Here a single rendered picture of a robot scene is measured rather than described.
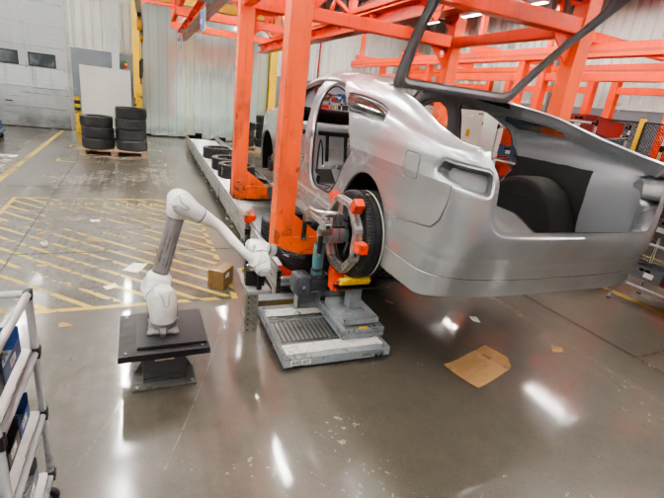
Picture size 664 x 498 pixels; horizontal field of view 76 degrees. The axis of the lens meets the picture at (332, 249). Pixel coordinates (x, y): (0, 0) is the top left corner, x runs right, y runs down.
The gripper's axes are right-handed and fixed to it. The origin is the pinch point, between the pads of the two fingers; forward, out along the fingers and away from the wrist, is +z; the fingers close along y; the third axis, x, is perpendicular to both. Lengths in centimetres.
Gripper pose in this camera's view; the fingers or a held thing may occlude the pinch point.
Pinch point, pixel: (299, 256)
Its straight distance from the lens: 305.4
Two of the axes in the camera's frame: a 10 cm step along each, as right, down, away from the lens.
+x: -3.5, 9.2, 1.9
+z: 8.3, 2.0, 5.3
